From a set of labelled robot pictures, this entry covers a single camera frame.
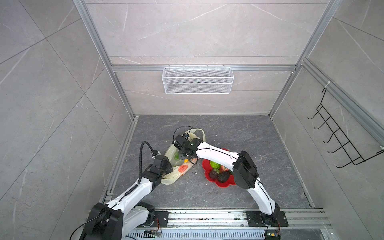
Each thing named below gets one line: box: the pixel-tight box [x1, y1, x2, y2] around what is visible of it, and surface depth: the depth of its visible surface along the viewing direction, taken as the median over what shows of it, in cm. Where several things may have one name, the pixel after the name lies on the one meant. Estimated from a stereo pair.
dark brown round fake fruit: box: [209, 169, 219, 180], surface depth 85 cm
